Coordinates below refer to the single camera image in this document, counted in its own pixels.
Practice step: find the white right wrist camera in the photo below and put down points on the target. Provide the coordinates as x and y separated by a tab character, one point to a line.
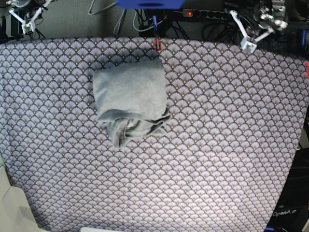
28	27

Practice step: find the black OpenArm box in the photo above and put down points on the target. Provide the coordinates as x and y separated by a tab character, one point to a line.
291	213

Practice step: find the power strip with red switch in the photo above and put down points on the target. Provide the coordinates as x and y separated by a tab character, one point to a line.
204	14

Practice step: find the red side clamp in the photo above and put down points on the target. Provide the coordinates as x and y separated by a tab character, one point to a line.
307	69

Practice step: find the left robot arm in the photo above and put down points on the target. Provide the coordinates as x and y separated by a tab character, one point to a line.
235	4

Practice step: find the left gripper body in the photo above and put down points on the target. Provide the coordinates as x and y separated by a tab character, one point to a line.
259	20

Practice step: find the patterned tablecloth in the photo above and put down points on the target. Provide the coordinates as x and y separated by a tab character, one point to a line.
235	124

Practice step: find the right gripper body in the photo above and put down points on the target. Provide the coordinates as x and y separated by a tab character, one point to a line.
27	11

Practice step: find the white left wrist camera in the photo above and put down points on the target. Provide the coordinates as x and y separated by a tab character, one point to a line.
247	45

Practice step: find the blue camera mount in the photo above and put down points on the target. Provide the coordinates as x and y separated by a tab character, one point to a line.
150	4

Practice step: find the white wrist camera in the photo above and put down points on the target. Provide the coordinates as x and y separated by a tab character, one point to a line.
247	45
28	27

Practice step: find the grey T-shirt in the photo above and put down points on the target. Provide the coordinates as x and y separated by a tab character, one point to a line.
131	100

